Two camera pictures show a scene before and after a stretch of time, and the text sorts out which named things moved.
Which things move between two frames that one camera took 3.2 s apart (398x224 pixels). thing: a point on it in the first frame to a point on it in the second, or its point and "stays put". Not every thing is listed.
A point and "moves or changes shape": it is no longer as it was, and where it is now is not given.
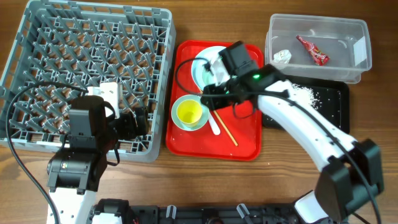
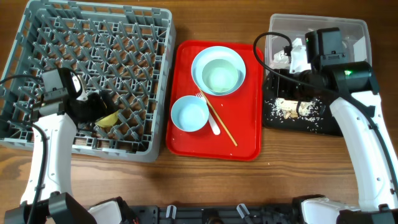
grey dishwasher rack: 63,49 stays put
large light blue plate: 208,68 stays put
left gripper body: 124,128 to 95,108
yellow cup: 189,112 moves or changes shape
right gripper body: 229,86 to 286,88
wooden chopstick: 232,139 stays put
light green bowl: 221,74 stays put
